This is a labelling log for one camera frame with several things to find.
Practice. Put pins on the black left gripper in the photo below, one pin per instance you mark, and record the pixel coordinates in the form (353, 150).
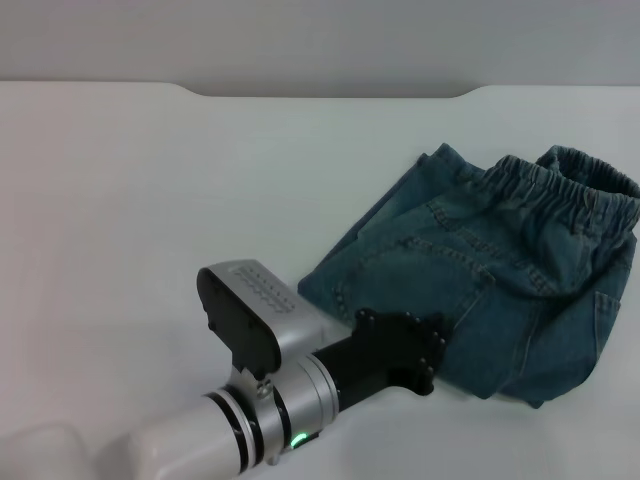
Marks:
(380, 355)

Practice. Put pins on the blue washed denim shorts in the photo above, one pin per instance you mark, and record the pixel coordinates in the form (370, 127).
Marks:
(500, 275)

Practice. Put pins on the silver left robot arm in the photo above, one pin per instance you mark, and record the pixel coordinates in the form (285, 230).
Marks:
(210, 435)

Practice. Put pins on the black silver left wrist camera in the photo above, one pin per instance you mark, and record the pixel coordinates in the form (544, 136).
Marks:
(250, 310)

